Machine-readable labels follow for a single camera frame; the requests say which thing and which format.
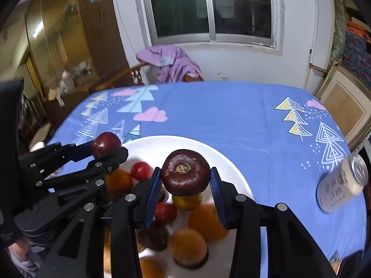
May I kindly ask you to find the wooden chair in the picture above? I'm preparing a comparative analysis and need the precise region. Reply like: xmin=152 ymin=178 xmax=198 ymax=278
xmin=88 ymin=64 xmax=205 ymax=93

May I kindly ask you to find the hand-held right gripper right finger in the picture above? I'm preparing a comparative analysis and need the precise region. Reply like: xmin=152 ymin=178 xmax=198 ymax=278
xmin=210 ymin=166 xmax=338 ymax=278

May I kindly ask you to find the wooden picture frame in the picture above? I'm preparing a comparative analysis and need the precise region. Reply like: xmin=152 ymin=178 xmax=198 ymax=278
xmin=314 ymin=62 xmax=371 ymax=151

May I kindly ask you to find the white oval plate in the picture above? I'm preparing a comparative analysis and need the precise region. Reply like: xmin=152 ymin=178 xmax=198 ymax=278
xmin=103 ymin=135 xmax=256 ymax=278

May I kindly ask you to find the metal shelf of patterned fabric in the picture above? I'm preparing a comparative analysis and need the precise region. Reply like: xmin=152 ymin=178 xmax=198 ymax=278
xmin=330 ymin=0 xmax=371 ymax=79

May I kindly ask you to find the person's left hand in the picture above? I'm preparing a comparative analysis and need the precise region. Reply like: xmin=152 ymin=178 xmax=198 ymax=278
xmin=6 ymin=236 xmax=44 ymax=278

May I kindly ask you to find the large dark plum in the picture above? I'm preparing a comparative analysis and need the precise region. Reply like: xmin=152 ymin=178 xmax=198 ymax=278
xmin=91 ymin=132 xmax=122 ymax=159

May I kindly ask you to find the small red tomato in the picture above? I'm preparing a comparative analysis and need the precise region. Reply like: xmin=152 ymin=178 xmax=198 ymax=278
xmin=154 ymin=202 xmax=178 ymax=224
xmin=130 ymin=161 xmax=153 ymax=180

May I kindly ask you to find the sliding glass window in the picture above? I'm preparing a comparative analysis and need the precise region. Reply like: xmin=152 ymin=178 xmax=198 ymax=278
xmin=132 ymin=0 xmax=283 ymax=57

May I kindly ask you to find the blue printed tablecloth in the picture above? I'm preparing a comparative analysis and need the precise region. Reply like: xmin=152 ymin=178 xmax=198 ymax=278
xmin=48 ymin=82 xmax=368 ymax=278

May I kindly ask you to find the wooden glass-door cabinet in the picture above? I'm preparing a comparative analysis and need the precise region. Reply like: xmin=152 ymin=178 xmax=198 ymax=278
xmin=0 ymin=0 xmax=131 ymax=99

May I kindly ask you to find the spotted yellow fruit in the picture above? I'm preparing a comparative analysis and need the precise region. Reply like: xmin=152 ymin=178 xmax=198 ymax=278
xmin=139 ymin=256 xmax=166 ymax=278
xmin=168 ymin=228 xmax=208 ymax=264
xmin=103 ymin=229 xmax=112 ymax=278

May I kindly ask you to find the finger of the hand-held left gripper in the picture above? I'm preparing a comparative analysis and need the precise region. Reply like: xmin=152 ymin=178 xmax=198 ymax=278
xmin=42 ymin=147 xmax=129 ymax=197
xmin=19 ymin=141 xmax=97 ymax=180

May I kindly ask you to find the yellow green tomato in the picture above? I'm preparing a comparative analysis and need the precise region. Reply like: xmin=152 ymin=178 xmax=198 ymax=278
xmin=172 ymin=193 xmax=203 ymax=211

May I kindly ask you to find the purple cloth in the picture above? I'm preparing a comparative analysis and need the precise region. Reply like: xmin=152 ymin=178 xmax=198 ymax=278
xmin=136 ymin=45 xmax=203 ymax=84

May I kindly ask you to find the white door panel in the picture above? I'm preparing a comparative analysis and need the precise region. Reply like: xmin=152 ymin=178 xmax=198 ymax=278
xmin=303 ymin=0 xmax=337 ymax=93

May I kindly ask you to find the white drink can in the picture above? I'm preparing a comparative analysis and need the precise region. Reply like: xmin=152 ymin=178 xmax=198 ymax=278
xmin=317 ymin=152 xmax=368 ymax=214

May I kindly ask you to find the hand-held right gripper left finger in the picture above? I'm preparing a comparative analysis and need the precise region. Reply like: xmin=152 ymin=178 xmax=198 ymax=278
xmin=38 ymin=166 xmax=163 ymax=278

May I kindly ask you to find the large orange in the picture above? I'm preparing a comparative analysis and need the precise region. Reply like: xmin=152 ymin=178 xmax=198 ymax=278
xmin=188 ymin=203 xmax=229 ymax=242
xmin=106 ymin=168 xmax=134 ymax=203

